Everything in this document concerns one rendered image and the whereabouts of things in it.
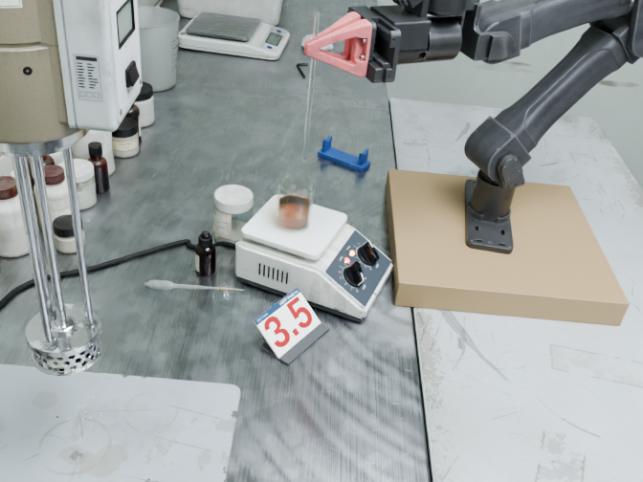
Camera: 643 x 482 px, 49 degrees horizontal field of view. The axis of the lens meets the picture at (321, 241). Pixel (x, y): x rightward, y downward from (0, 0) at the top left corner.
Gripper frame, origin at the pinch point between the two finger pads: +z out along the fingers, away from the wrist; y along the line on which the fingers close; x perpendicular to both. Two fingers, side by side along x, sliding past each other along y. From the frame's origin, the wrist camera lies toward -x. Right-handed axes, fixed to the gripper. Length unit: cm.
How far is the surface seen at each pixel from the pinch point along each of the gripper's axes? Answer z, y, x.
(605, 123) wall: -156, -92, 73
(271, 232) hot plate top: 4.7, 1.2, 25.4
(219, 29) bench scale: -15, -92, 30
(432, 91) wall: -99, -118, 66
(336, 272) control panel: -2.1, 8.7, 28.4
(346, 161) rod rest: -21.0, -27.9, 33.7
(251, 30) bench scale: -23, -90, 30
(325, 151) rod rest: -19, -32, 34
